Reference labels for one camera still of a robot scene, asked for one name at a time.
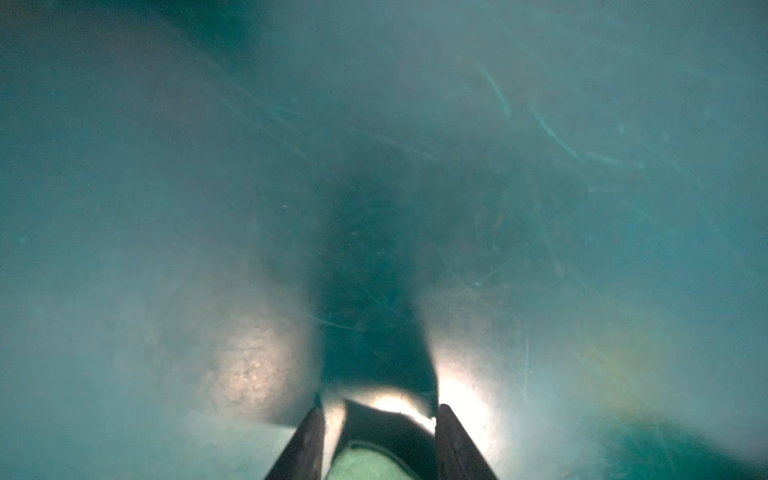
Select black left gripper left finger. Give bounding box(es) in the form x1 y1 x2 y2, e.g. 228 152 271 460
264 406 325 480

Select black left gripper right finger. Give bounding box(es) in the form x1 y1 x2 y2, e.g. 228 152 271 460
435 404 497 480

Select dark green t shirt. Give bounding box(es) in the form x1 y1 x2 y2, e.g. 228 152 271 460
325 400 438 480

